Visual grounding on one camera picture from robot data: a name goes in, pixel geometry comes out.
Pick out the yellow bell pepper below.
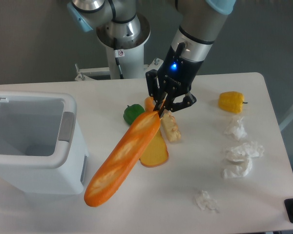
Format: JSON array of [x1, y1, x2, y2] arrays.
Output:
[[218, 91, 247, 114]]

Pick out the long orange baguette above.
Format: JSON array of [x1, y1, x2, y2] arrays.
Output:
[[84, 111, 161, 207]]

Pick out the green bell pepper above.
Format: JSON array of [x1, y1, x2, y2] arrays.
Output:
[[123, 104, 145, 125]]

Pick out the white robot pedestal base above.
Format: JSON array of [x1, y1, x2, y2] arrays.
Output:
[[75, 45, 163, 81]]

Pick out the crumpled white tissue middle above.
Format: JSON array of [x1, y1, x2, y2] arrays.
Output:
[[224, 141, 265, 163]]

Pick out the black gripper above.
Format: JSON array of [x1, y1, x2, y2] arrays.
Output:
[[146, 43, 202, 117]]

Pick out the yellow toast slice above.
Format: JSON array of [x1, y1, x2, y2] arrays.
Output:
[[140, 130, 169, 167]]

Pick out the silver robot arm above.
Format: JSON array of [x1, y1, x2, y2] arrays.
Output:
[[67, 0, 235, 115]]

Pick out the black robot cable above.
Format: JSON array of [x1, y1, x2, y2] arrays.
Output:
[[113, 38, 124, 79]]

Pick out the white trash can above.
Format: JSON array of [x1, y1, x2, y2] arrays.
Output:
[[0, 91, 88, 195]]

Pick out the small beige pastry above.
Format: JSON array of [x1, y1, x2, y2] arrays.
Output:
[[161, 112, 181, 142]]

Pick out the crumpled white tissue lower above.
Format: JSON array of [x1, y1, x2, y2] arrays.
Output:
[[221, 158, 252, 179]]

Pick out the round knotted bread roll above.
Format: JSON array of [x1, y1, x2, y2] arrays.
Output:
[[144, 97, 157, 112]]

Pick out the crumpled white tissue top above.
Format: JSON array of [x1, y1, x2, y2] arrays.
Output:
[[224, 116, 248, 141]]

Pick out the small crumpled white tissue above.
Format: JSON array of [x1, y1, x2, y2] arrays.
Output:
[[194, 190, 219, 213]]

